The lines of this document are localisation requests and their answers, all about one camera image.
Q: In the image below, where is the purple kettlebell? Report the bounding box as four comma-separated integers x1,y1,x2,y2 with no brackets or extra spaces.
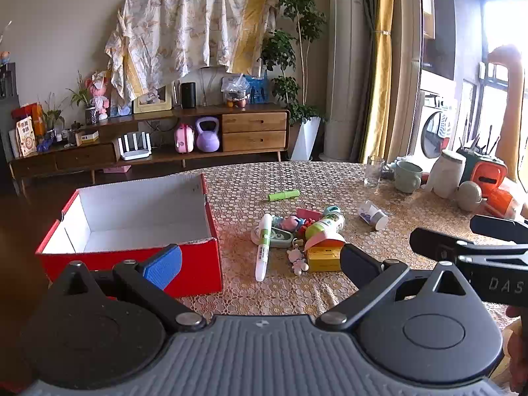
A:
195,116,221,152

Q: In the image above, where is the tall potted plant white pot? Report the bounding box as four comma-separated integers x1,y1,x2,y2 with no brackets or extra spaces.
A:
260,0,327,162

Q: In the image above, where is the green ceramic mug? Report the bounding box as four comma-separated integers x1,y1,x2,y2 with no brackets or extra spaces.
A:
393,161,424,194

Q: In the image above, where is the green label bottle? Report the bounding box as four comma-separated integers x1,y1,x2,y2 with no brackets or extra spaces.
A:
305,213,346,240

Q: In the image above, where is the orange green utensil holder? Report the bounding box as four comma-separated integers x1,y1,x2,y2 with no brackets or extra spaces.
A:
456,124,508,199

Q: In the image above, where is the small potted green plant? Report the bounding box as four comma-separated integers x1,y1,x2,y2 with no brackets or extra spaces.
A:
40,93,67,133

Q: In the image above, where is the orange plastic container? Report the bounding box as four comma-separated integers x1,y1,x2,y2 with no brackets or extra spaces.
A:
482,190,525,220

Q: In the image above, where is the white brown snack bag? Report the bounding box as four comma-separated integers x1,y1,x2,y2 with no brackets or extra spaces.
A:
15,116,38,158

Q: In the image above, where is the pink doll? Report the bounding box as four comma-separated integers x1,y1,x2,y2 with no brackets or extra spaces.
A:
85,70,110,120

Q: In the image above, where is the clear correction tape dispenser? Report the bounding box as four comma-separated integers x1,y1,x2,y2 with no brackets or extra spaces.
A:
250,227,295,249

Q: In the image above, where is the beige standing air conditioner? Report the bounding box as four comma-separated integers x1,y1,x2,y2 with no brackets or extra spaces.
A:
321,0,373,162

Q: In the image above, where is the wooden tv cabinet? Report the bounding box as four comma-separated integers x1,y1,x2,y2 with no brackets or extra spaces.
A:
8,103,291,185

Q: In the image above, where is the grey green round pot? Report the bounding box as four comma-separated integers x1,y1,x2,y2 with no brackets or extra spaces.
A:
456,181,483,211

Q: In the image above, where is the small potted spider plant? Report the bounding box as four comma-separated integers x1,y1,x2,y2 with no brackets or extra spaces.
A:
66,72,100,126

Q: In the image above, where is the black cabinet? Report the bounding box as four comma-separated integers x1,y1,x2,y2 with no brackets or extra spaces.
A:
0,63,21,162

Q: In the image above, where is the orange box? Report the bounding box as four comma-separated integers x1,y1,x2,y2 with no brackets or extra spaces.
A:
11,103,46,137

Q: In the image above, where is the white router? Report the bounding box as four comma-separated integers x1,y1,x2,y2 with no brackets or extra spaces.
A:
117,131,153,161

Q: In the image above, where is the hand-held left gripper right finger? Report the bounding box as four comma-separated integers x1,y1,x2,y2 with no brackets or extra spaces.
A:
315,243,481,331

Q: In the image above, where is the yellow curtain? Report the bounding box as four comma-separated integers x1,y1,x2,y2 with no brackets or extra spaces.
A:
362,0,397,164

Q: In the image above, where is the white ceramic jar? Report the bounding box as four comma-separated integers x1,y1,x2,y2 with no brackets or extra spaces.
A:
426,149,467,199

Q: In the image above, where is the clear plastic bag with fruit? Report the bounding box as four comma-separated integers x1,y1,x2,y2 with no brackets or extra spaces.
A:
221,73,251,108

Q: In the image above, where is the yellow photo frame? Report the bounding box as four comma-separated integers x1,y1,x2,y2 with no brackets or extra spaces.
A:
133,86,173,115

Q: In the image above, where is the blue bag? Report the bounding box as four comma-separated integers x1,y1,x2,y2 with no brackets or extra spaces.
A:
245,75,270,105

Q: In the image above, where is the red cardboard box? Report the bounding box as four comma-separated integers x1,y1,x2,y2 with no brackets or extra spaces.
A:
35,173,224,298

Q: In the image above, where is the white pen green label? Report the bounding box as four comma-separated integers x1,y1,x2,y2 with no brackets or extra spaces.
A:
254,213,274,283

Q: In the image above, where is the clear drinking glass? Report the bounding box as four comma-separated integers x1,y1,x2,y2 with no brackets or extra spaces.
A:
363,155,386,189

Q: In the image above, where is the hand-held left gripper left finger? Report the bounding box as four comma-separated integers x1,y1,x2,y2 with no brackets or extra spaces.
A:
49,243,208,333

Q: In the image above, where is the floral sheet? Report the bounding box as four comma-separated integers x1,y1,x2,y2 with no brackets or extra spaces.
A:
104,0,282,102

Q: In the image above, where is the yellow toy house pink roof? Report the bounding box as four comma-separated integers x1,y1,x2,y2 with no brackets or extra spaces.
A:
304,232,347,273

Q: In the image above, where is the pink white charm keychain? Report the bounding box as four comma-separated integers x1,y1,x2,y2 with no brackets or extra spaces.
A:
287,247,310,275

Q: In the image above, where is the green plastic tube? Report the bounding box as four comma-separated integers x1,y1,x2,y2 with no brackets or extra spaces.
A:
268,189,301,202

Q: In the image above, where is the person's right hand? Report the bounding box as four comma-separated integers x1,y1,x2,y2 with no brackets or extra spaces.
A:
501,304,528,394

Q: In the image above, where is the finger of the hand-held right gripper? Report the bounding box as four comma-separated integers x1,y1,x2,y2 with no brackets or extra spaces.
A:
410,228,528,262
469,214,528,244

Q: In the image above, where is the black speaker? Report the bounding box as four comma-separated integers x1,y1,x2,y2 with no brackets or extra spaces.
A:
181,82,197,110

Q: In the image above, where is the pink toy suitcase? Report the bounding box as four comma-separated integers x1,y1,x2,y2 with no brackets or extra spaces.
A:
174,124,196,153

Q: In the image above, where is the washing machine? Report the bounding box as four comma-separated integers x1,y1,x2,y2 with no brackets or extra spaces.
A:
412,90,459,166

